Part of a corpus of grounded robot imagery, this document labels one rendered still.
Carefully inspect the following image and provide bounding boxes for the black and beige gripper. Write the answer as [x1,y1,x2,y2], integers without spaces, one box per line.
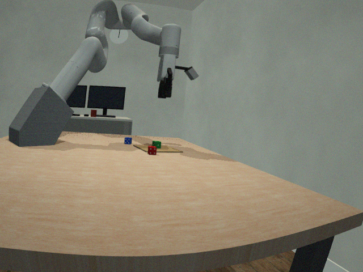
[157,53,179,99]

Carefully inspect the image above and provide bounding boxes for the red die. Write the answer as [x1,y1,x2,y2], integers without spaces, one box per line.
[148,146,157,155]

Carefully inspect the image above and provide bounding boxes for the green die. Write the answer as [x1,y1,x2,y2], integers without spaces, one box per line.
[152,141,161,148]

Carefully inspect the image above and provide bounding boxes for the blue die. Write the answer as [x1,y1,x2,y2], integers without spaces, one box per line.
[124,137,132,145]

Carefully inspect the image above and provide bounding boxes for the tan square mat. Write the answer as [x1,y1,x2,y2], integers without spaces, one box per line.
[133,145,183,152]

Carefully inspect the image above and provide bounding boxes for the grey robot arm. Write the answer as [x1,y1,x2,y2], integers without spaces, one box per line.
[41,0,181,103]

